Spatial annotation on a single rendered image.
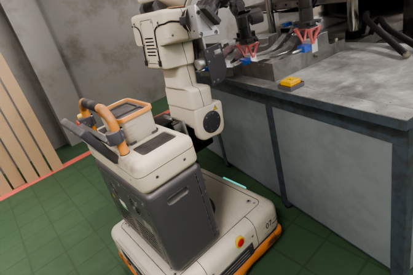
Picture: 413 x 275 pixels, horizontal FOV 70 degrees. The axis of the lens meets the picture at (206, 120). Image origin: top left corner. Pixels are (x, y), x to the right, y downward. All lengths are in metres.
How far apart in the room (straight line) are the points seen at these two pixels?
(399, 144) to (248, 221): 0.70
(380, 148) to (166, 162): 0.74
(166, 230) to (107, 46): 3.13
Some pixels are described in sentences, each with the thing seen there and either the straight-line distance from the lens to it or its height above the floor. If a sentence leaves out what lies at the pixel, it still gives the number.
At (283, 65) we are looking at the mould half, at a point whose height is 0.86.
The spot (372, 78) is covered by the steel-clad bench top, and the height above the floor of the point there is 0.80.
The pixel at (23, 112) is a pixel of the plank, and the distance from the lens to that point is 3.29.
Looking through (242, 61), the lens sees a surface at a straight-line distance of 1.53.
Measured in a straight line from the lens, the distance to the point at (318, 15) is 2.41.
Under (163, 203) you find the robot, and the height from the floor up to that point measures 0.63.
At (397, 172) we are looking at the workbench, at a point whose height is 0.57.
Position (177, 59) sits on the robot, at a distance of 1.22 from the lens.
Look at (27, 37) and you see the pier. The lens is 3.60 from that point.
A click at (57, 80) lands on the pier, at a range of 3.65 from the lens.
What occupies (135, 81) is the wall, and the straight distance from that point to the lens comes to 4.15.
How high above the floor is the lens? 1.27
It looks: 23 degrees down
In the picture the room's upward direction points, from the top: 15 degrees counter-clockwise
